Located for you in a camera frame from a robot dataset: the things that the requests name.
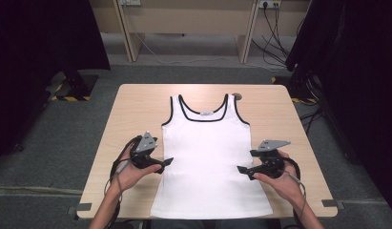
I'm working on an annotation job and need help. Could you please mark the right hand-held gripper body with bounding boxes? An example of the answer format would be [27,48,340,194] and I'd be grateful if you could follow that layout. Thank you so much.
[257,138,292,179]

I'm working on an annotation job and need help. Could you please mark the grey tape strip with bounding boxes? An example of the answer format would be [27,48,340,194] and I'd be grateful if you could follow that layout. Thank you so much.
[320,198,346,211]
[67,202,93,216]

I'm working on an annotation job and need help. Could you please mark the right hand-held gripper black cable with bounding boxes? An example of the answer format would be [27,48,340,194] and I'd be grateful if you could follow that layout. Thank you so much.
[279,156,308,229]

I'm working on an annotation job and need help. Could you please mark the person's right hand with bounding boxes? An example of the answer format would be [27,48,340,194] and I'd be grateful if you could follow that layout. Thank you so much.
[252,150,305,205]

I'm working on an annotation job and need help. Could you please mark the black floor cable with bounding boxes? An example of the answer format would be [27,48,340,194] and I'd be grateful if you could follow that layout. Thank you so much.
[299,107,324,135]

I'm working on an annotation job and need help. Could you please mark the yellow black hazard tape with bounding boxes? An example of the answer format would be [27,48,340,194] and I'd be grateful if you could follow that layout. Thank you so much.
[51,94,92,102]
[291,97,318,105]

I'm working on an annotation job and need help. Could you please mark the white wall socket with plugs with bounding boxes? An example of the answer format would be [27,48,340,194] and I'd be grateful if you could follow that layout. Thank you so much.
[258,0,282,10]

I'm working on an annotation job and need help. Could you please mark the person's left hand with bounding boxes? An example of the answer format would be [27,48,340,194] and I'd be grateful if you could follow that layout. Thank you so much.
[111,143,163,196]

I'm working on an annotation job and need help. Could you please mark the black power cable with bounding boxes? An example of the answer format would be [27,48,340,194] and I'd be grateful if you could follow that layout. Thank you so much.
[261,4,291,59]
[250,34,289,69]

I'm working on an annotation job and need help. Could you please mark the black metal stand base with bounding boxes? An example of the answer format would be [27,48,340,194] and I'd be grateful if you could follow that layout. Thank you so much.
[286,63,322,103]
[45,68,99,98]

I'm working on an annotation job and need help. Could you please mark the black curtain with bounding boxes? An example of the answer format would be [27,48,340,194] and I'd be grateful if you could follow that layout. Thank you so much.
[0,0,112,166]
[284,0,392,218]

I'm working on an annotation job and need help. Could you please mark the person's dark trousers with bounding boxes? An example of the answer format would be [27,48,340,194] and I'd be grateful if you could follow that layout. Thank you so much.
[133,219,282,229]

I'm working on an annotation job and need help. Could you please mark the white tank top black trim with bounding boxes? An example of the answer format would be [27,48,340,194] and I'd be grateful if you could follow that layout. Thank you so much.
[149,94,274,220]

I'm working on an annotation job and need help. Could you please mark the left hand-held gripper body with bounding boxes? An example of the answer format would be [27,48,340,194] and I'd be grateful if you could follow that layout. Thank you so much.
[130,131,163,170]

